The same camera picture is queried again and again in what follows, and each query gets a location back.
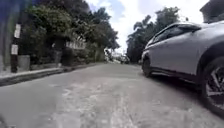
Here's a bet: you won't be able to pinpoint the dark building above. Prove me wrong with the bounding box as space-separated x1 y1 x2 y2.
199 0 224 24

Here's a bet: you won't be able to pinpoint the row of trees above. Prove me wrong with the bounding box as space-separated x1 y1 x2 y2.
16 0 121 66

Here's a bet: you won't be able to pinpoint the grey concrete sidewalk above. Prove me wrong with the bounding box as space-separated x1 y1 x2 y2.
0 61 101 88

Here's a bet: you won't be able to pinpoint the silver car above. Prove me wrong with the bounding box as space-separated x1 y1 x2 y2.
141 20 224 118

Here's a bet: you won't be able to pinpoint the black and white pole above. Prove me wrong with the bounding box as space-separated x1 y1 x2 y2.
10 22 22 74

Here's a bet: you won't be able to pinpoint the white fence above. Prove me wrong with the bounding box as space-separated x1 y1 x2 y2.
65 39 88 51

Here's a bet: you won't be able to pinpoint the grey asphalt road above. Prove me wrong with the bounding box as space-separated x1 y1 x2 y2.
0 62 224 128

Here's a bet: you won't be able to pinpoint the tall trees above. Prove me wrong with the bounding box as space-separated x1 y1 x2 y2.
125 6 181 64

